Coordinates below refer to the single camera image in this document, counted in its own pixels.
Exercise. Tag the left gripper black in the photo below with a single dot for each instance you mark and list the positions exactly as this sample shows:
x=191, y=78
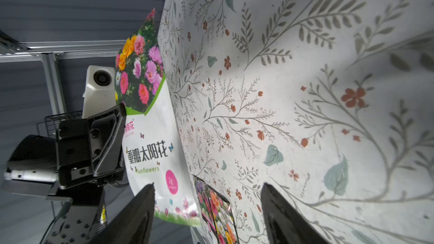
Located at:
x=72, y=168

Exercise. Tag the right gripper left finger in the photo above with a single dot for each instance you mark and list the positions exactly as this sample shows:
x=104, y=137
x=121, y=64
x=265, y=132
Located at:
x=133, y=224

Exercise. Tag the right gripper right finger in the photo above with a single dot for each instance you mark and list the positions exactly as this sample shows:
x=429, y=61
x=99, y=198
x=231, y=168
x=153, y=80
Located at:
x=284, y=225

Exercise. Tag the sunflowers moss rose seed packet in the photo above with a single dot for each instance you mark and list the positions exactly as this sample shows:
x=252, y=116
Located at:
x=151, y=144

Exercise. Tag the mixed ranunculus seed packet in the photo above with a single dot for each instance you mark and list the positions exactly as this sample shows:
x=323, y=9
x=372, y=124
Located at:
x=217, y=212

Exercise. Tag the black wire wall basket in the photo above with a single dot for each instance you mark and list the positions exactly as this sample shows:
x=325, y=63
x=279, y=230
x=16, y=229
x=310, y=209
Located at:
x=50, y=125

